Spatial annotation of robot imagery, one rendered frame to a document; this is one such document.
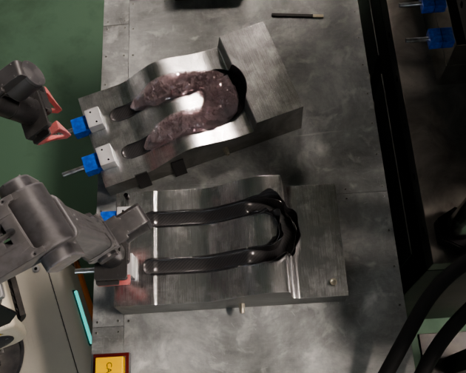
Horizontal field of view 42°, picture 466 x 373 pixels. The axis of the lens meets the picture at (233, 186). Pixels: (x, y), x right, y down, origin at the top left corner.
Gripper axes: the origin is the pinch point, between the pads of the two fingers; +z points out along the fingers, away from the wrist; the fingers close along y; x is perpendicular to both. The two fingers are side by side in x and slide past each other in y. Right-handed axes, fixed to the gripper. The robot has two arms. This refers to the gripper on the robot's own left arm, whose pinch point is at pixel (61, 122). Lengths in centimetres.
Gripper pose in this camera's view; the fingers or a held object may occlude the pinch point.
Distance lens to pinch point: 140.5
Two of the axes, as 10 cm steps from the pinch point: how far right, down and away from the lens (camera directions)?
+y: -3.8, -8.5, 3.6
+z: 4.7, 1.6, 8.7
